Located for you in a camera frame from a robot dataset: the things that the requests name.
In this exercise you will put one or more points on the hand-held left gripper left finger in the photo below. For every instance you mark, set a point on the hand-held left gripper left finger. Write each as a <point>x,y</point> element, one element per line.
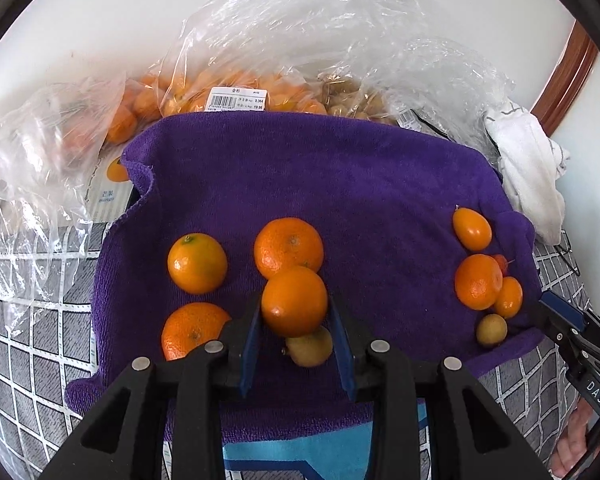
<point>250,350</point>

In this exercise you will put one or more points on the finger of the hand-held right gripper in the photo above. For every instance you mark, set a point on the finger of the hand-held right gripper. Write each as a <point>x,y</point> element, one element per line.
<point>560,310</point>
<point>567,345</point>

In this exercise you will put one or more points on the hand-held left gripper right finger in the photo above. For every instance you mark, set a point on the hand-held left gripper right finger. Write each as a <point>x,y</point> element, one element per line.
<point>341,355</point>

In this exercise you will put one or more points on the small yellow round fruit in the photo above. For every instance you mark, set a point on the small yellow round fruit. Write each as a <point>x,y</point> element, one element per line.
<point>491,330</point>
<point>310,349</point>

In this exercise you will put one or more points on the small red fruit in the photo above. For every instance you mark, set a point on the small red fruit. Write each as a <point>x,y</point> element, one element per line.
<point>501,261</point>

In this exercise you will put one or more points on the large orange mandarin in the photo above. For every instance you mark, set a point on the large orange mandarin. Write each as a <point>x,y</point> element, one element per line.
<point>287,242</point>

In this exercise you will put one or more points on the small oval orange mandarin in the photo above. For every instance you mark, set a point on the small oval orange mandarin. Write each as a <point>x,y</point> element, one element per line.
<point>472,230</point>

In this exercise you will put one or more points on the person's right hand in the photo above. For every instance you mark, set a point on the person's right hand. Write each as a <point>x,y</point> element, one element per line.
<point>572,445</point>

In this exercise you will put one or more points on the blue patterned mat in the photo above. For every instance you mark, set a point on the blue patterned mat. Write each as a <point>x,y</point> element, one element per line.
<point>300,455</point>

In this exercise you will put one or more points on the white cloth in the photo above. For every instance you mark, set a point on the white cloth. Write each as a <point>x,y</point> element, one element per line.
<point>527,170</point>

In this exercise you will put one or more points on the purple towel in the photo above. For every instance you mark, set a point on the purple towel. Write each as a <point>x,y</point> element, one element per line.
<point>355,185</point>

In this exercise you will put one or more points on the white fruit box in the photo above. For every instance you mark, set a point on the white fruit box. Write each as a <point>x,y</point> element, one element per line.
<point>107,190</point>

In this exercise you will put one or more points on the pile of bagged longans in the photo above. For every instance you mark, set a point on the pile of bagged longans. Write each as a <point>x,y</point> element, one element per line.
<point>352,100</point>

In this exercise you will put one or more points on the pile of bagged kumquats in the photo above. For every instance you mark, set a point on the pile of bagged kumquats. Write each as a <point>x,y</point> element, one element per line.
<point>260,92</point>

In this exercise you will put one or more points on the pile of bagged mandarins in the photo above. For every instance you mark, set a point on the pile of bagged mandarins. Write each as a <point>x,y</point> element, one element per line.
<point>122,120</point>

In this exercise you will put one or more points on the clear plastic bag white label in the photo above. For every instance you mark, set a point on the clear plastic bag white label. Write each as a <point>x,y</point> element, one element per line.
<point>260,30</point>

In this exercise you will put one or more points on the brown wooden frame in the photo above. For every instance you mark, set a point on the brown wooden frame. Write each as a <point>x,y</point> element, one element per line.
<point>572,70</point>

